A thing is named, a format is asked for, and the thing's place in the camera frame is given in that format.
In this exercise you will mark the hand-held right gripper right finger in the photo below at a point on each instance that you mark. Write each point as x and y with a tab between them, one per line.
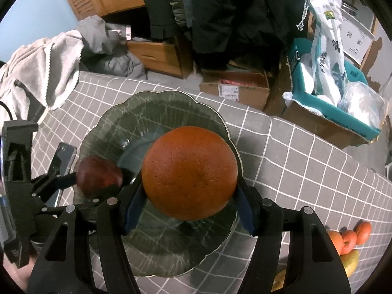
245	213

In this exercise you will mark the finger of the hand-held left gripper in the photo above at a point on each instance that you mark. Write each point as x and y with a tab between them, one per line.
85	205
55	182

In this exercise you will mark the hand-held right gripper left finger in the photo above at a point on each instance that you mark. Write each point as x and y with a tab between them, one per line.
133	209

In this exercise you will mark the red apple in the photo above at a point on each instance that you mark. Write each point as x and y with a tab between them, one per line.
98	174

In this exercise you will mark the large orange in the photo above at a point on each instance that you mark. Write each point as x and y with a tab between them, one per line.
190	174

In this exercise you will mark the dark glass plate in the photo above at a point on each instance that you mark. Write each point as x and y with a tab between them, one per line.
147	113

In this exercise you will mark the person's left forearm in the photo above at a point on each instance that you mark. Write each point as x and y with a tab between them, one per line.
15	277

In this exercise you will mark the grey checked tablecloth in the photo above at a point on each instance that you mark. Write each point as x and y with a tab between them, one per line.
306	174

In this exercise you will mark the white fleece blanket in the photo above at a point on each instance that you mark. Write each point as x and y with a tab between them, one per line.
46	67

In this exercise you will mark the teal cardboard box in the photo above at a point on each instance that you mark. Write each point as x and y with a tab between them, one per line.
309	122

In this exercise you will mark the brown cardboard box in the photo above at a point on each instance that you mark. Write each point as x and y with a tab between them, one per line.
245	88

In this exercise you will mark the white plastic bag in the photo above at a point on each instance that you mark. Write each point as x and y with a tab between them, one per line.
306	73

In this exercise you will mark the wooden drawer unit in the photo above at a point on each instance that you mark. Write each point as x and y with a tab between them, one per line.
159	56

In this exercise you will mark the clear plastic bag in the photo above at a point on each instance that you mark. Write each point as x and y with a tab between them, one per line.
364	104

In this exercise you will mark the white printed rice bag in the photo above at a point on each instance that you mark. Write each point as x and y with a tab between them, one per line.
327	52

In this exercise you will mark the black coat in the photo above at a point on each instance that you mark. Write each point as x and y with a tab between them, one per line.
245	15

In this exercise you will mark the dark jacket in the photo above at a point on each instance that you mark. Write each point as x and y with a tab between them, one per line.
159	3

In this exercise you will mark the wooden shelf rack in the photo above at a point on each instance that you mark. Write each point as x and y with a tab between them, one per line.
372	47

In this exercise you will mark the white storage basket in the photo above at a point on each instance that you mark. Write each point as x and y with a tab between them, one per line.
355	33

